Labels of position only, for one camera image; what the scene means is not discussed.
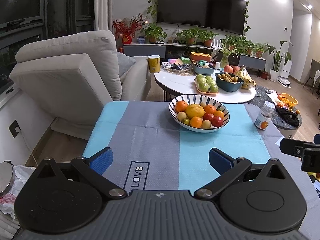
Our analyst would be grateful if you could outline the tray of green apples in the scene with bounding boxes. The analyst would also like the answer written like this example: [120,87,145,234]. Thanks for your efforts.
[194,74,219,95]

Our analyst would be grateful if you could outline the glass jar orange label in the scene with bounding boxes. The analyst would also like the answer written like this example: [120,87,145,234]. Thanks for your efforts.
[254,101,275,130]

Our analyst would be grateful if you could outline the small orange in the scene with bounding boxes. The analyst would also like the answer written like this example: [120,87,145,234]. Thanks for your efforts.
[214,110,225,119]

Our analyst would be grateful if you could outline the blue grey striped tablecloth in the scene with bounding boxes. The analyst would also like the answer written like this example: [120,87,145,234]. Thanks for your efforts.
[84,101,319,239]

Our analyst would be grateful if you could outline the red apple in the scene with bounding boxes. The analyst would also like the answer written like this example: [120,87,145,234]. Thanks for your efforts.
[223,64,234,74]

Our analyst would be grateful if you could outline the beige sofa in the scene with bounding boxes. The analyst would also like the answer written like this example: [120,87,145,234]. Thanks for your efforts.
[10,30,151,140]

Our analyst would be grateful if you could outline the white robot vacuum dock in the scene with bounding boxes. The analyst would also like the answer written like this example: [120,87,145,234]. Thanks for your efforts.
[277,58,292,87]

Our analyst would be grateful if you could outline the grey cushion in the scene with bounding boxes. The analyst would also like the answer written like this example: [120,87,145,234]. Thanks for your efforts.
[117,52,136,77]

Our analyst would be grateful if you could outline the red tomato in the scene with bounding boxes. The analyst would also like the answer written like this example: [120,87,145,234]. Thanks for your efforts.
[211,116,223,127]
[203,113,214,121]

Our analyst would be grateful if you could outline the large front orange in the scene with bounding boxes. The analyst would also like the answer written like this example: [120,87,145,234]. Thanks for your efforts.
[175,100,189,113]

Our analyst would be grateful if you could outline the tall leafy floor plant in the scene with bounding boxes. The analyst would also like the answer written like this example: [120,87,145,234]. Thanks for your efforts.
[264,41,293,82]

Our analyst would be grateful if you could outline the white blue striped bowl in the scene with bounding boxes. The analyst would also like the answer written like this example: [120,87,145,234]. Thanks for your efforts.
[169,94,230,133]

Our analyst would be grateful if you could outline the light blue snack basket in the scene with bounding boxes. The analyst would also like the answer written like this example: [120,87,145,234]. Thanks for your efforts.
[192,62,214,75]

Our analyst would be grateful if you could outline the dark teal longan bowl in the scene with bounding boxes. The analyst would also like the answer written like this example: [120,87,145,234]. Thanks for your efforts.
[215,72,244,92]

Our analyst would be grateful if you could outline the potted plant left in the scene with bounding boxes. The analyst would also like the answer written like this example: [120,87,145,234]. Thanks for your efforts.
[140,23,167,44]

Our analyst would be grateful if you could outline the red flower arrangement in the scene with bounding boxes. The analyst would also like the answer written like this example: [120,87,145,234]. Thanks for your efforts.
[112,13,146,44]

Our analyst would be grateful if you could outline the white oval coffee table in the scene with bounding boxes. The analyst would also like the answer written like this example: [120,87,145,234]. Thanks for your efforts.
[155,69,256,103]

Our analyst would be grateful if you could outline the wall power socket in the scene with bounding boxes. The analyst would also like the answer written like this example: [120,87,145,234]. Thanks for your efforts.
[9,120,21,138]

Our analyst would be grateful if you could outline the tv cabinet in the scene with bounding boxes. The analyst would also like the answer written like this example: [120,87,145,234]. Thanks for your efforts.
[123,43,266,70]

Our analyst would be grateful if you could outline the black television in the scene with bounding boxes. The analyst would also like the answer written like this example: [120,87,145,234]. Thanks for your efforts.
[157,0,247,35]

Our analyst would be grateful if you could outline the vase with green plant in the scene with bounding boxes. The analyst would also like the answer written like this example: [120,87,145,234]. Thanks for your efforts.
[220,42,238,69]

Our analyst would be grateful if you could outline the metal lid glass jar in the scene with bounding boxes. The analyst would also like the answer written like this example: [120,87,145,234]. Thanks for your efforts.
[0,162,15,197]

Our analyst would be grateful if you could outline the banana bunch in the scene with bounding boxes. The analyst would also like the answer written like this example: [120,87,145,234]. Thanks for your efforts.
[235,66,257,90]

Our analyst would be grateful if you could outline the orange box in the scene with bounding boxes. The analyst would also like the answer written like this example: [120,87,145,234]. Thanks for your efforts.
[190,52,212,62]

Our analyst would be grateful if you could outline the small green fruit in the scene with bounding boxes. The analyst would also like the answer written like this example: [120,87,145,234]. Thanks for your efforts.
[183,118,190,125]

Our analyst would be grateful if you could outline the dark marble round table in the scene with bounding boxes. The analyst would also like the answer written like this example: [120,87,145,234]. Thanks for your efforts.
[248,86,302,139]

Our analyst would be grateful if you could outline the yellow fruit basket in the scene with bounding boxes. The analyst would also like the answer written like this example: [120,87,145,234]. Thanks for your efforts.
[277,93,298,109]

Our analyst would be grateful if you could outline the yellow tin can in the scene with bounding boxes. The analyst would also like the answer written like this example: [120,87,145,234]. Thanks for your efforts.
[148,55,161,73]

